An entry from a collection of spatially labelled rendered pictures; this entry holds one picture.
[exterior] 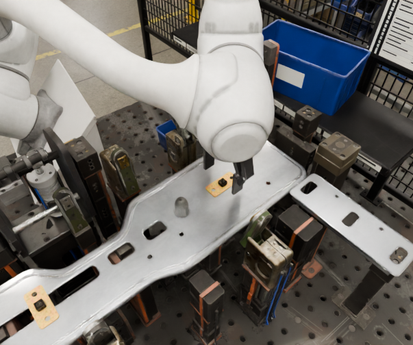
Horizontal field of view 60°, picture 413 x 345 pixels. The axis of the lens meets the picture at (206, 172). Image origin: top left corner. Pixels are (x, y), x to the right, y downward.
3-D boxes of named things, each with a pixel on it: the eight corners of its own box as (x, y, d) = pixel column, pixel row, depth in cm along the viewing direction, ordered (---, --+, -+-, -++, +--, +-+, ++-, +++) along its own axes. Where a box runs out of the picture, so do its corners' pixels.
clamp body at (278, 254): (257, 337, 93) (277, 280, 67) (226, 302, 99) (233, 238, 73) (280, 314, 97) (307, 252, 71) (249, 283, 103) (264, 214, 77)
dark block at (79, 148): (114, 255, 108) (76, 161, 77) (103, 239, 112) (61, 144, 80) (128, 246, 110) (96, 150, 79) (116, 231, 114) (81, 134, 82)
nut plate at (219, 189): (214, 198, 85) (214, 194, 84) (204, 188, 87) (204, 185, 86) (240, 180, 89) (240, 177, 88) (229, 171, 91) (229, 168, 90)
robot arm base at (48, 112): (17, 144, 128) (1, 139, 124) (43, 89, 125) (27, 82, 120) (35, 168, 117) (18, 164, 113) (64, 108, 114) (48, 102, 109)
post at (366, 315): (363, 330, 94) (411, 284, 72) (329, 298, 99) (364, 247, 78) (377, 314, 97) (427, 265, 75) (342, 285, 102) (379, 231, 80)
